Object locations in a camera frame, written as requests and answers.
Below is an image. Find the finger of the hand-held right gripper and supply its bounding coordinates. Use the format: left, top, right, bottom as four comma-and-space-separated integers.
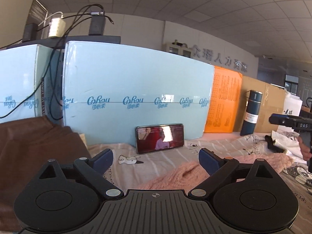
269, 113, 294, 128

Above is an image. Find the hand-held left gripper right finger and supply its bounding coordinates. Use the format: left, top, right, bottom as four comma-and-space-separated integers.
188, 148, 284, 199

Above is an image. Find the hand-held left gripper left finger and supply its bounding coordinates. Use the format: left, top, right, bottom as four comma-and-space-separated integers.
30, 148, 124, 199

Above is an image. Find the pink fluffy garment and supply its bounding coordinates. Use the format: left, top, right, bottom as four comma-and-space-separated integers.
136, 154, 295, 191

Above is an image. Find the person's right hand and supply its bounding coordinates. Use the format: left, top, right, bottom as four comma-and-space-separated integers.
297, 135, 312, 162

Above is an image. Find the white paper bag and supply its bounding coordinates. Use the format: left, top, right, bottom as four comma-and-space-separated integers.
283, 91, 303, 118

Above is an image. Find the brown cardboard box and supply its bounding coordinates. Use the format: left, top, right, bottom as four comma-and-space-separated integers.
233, 75, 288, 133

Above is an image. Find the white printed plastic bag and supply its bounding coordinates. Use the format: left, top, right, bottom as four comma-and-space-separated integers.
271, 129, 303, 163

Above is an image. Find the black foam holder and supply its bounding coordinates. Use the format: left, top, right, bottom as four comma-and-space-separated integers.
265, 135, 287, 153

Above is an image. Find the dark blue vacuum bottle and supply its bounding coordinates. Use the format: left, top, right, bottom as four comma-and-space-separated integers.
240, 90, 263, 137

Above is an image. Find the cartoon printed bed sheet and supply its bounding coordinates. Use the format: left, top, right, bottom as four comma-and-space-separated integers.
87, 130, 312, 234

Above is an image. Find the smartphone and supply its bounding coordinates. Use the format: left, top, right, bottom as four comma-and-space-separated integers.
135, 123, 185, 155

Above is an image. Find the orange carton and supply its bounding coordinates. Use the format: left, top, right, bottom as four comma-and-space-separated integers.
203, 66, 243, 134

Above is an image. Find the brown cloth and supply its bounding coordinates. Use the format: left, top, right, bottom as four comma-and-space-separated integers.
0, 116, 92, 232

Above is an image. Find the large light blue carton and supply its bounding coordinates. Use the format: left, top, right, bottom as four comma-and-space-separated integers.
62, 41, 215, 147

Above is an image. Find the small light blue carton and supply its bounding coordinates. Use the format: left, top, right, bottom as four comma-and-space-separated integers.
0, 44, 53, 124

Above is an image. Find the glass door cabinet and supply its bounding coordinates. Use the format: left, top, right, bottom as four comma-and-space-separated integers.
162, 41, 193, 58

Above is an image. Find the black power adapter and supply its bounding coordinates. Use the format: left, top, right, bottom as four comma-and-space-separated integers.
88, 14, 106, 36

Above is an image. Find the white charger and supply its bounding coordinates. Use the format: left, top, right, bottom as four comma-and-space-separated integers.
47, 17, 66, 38

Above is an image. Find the black box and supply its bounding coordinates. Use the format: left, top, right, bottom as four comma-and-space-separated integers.
22, 24, 39, 42

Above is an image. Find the window blind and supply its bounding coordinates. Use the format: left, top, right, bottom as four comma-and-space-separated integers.
25, 0, 48, 40

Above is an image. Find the wall lettering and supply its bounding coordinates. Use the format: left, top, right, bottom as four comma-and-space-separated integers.
192, 44, 248, 73

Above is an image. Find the white cable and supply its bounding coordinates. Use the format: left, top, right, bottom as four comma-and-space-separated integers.
37, 11, 64, 31

